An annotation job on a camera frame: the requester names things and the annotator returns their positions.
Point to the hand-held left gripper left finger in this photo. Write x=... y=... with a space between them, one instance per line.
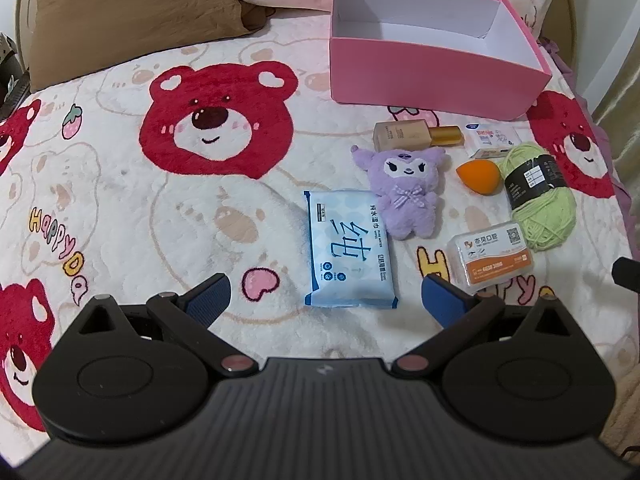
x=210 y=302

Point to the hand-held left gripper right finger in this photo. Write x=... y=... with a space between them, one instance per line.
x=440 y=302

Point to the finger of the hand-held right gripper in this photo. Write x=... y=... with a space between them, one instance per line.
x=627 y=272

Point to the green yarn ball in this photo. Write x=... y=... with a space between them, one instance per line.
x=545 y=220

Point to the purple plush toy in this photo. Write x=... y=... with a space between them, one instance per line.
x=405 y=200

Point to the blue wet wipes pack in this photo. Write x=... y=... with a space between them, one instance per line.
x=345 y=250

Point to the orange makeup sponge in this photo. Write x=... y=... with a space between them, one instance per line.
x=477 y=175

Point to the small white tissue pack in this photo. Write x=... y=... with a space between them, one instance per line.
x=492 y=142

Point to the beige foundation bottle gold cap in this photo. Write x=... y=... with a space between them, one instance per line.
x=400 y=135

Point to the pink cardboard box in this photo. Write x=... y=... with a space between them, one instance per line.
x=425 y=80

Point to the red bear printed blanket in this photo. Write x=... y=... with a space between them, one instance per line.
x=125 y=210

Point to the gold curtain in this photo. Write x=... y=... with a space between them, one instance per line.
x=617 y=125

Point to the dark cloth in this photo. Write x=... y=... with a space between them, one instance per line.
x=12 y=92

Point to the brown pillow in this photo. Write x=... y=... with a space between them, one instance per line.
x=125 y=10

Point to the grey patterned fabric box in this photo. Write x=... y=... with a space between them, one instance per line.
x=6 y=47

